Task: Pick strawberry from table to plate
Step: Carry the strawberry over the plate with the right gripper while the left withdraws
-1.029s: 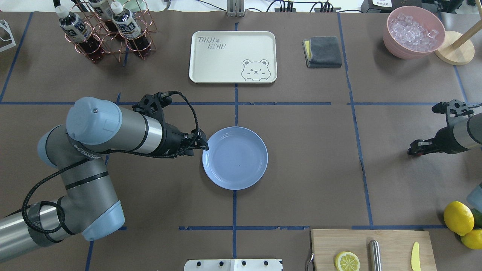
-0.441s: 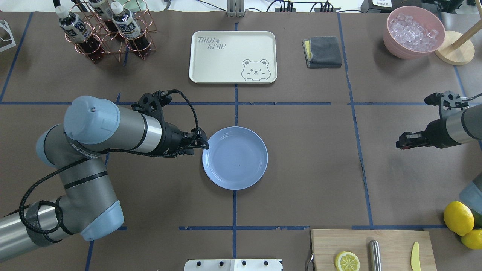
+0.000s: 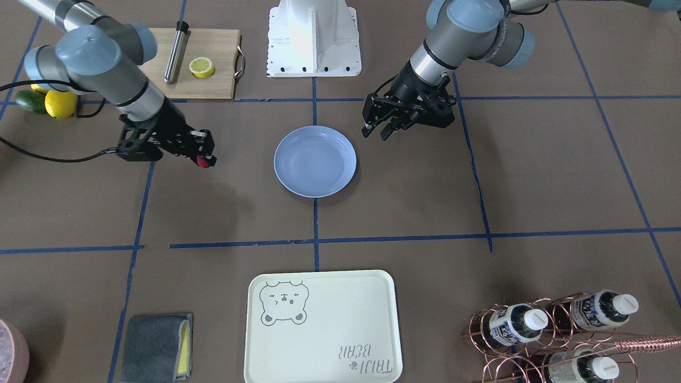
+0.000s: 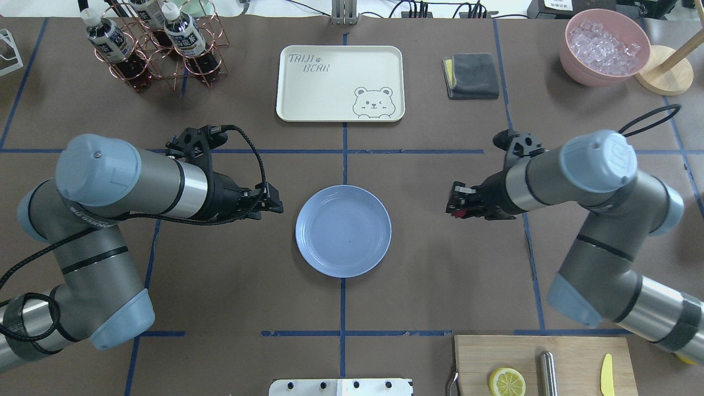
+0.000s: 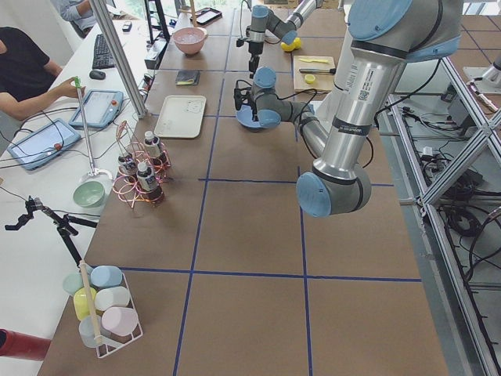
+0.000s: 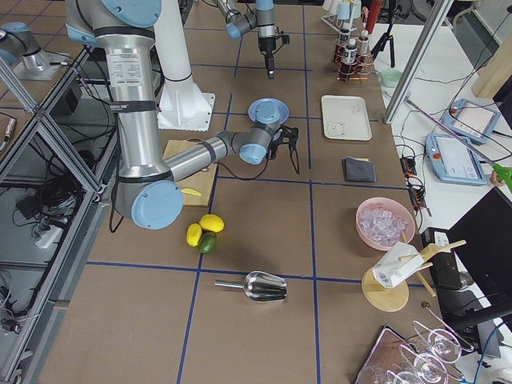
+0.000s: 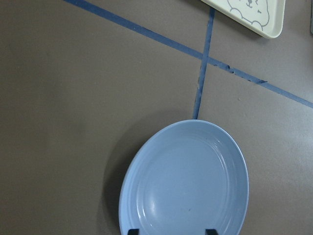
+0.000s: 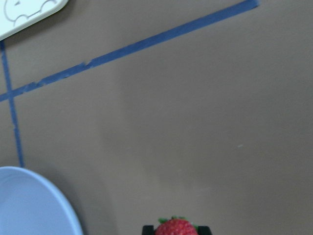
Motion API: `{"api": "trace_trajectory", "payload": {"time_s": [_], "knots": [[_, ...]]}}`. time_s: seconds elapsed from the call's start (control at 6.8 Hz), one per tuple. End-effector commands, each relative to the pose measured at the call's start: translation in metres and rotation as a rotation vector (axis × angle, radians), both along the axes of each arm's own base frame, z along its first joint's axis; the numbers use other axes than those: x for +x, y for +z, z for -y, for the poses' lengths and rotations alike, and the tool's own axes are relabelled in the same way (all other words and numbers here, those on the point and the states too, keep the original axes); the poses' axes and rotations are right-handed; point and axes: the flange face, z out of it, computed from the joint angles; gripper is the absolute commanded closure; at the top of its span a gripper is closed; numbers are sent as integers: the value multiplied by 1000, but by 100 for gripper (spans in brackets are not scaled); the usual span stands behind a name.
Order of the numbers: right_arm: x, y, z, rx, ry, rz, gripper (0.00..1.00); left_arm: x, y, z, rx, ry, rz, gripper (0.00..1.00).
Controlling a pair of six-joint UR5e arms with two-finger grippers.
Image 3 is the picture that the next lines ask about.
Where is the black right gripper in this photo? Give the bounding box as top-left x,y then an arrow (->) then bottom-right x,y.
116,98 -> 217,167

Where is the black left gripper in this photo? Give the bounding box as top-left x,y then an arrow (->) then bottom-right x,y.
362,62 -> 456,141

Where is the red strawberry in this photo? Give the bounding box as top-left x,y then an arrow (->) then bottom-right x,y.
195,156 -> 212,168

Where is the blue plate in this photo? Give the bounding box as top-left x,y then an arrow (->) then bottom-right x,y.
274,124 -> 358,198

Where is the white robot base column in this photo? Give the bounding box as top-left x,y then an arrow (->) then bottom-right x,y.
266,1 -> 362,78

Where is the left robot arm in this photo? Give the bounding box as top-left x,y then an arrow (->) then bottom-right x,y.
361,1 -> 549,140

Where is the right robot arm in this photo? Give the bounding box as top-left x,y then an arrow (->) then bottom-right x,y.
23,1 -> 217,168

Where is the lemon half slice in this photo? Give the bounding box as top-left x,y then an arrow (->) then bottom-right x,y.
189,57 -> 215,78

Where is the steel cylinder tool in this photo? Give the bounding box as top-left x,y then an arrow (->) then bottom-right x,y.
163,20 -> 189,85

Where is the wooden cutting board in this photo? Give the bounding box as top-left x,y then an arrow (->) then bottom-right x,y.
140,28 -> 245,99

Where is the whole yellow lemon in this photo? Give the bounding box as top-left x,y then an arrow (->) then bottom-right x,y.
44,90 -> 78,119

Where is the green avocado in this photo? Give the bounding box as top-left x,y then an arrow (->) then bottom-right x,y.
14,90 -> 47,115

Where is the grey folded cloth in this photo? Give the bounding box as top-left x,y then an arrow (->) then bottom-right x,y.
119,312 -> 194,382

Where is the cream bear tray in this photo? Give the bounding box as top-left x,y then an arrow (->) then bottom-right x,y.
244,270 -> 403,382

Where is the dark drink bottle one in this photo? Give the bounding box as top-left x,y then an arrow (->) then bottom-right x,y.
480,303 -> 550,351

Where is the pink bowl with ice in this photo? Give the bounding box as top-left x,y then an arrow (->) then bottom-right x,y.
1,319 -> 30,382

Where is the dark drink bottle two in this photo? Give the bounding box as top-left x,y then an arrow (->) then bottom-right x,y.
551,289 -> 640,332

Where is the dark drink bottle three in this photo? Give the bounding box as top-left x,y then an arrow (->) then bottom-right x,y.
526,347 -> 620,382

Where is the copper wire bottle rack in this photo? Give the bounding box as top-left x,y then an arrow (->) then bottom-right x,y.
460,304 -> 679,382

